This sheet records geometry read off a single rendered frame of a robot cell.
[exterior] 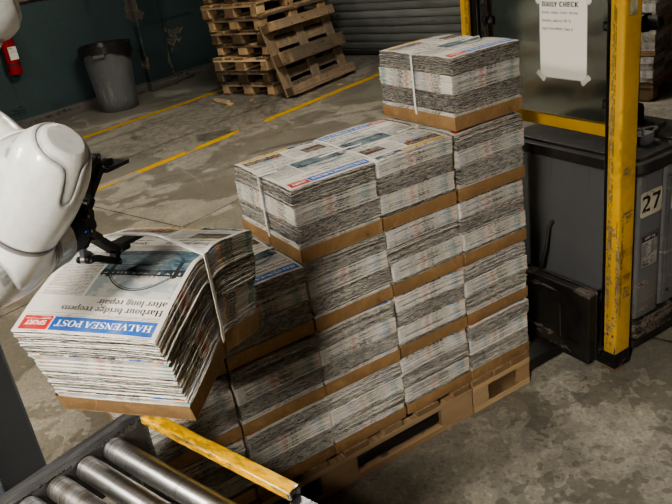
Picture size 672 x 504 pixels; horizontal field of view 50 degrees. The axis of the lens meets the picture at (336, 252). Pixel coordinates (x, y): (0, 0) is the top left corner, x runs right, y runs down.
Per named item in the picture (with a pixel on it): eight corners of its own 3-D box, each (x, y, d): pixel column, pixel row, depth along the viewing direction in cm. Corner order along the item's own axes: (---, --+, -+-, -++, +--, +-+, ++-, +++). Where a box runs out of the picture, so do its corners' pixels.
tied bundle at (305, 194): (243, 231, 236) (229, 163, 226) (319, 204, 249) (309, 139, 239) (301, 266, 206) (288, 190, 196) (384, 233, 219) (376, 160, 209)
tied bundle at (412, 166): (319, 204, 249) (309, 139, 239) (388, 180, 262) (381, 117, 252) (383, 234, 218) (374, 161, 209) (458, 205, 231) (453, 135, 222)
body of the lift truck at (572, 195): (504, 298, 339) (496, 133, 306) (583, 259, 363) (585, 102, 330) (631, 358, 284) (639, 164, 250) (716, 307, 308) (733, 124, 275)
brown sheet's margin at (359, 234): (243, 229, 235) (240, 217, 233) (318, 202, 248) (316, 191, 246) (302, 264, 205) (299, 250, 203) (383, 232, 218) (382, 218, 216)
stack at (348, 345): (137, 509, 245) (66, 293, 210) (410, 370, 297) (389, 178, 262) (179, 583, 214) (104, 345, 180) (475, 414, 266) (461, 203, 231)
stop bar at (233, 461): (153, 415, 155) (151, 408, 155) (303, 491, 129) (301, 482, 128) (141, 424, 153) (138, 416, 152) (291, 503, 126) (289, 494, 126)
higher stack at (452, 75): (409, 371, 296) (373, 49, 243) (464, 342, 310) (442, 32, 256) (474, 415, 266) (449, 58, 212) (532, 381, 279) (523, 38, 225)
